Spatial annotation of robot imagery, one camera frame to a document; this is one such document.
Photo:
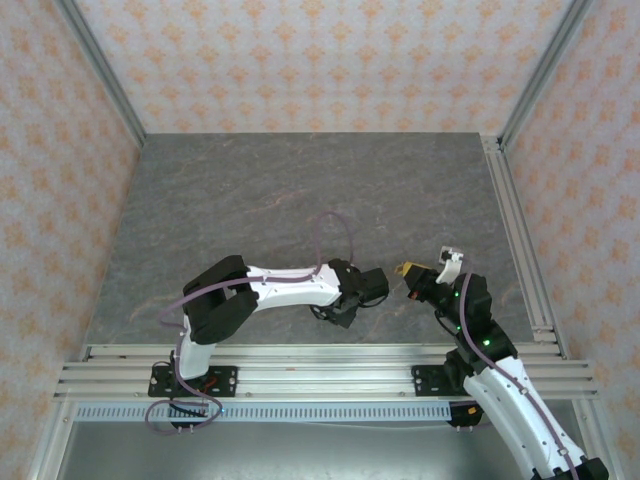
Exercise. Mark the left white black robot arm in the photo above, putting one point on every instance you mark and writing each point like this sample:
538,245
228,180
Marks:
290,285

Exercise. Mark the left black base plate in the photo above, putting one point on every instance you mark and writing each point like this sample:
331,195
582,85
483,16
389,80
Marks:
225,380

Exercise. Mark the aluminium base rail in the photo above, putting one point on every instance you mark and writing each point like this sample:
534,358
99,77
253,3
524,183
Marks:
325,380

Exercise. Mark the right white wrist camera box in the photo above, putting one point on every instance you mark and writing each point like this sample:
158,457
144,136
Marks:
450,267

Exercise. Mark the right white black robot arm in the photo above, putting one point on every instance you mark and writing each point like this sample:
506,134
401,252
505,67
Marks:
510,410

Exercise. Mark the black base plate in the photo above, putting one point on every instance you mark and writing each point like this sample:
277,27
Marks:
427,382
225,380

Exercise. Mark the aluminium frame leg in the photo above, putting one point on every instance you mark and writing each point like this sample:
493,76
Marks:
50,450
585,425

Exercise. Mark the black electronics bracket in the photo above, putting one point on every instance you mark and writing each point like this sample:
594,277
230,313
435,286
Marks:
460,420

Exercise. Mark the aluminium side rail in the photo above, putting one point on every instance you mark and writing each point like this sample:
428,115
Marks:
500,170

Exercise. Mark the aluminium upright post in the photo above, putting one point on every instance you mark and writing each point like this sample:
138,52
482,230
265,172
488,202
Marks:
100,70
545,70

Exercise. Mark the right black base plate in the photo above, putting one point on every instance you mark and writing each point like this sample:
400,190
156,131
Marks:
427,382

